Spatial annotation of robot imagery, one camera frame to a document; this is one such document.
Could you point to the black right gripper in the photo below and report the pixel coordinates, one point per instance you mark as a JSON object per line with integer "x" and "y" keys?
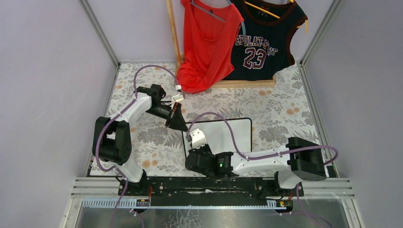
{"x": 195, "y": 156}

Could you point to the wooden clothes rack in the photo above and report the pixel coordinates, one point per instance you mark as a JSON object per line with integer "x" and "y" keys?
{"x": 201, "y": 63}

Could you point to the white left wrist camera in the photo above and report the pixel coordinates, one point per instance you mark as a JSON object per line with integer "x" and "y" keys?
{"x": 177, "y": 98}

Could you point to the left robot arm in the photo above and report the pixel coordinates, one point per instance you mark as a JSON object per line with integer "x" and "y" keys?
{"x": 112, "y": 138}

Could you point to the black number 23 jersey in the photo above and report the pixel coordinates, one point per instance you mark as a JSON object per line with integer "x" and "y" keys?
{"x": 265, "y": 48}

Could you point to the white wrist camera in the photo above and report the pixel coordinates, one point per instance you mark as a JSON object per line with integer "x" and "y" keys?
{"x": 177, "y": 98}
{"x": 197, "y": 138}

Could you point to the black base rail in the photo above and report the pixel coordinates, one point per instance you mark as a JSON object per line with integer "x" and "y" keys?
{"x": 201, "y": 191}

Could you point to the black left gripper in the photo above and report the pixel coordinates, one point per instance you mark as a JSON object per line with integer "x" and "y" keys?
{"x": 172, "y": 117}

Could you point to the grey clothes hanger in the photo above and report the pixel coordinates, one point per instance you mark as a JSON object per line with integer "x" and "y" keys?
{"x": 242, "y": 25}

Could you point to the red tank top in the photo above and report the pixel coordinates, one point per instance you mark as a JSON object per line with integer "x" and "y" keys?
{"x": 207, "y": 44}

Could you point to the yellow clothes hanger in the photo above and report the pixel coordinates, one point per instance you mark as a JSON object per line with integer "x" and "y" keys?
{"x": 266, "y": 10}

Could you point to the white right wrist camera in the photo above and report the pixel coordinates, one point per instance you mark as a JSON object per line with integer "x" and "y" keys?
{"x": 197, "y": 138}

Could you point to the floral tablecloth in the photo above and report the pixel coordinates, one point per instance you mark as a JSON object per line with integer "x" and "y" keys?
{"x": 276, "y": 113}

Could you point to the black-framed whiteboard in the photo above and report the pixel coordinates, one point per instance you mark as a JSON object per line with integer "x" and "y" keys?
{"x": 219, "y": 138}

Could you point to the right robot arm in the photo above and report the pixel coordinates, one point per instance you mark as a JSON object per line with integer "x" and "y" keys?
{"x": 298, "y": 160}

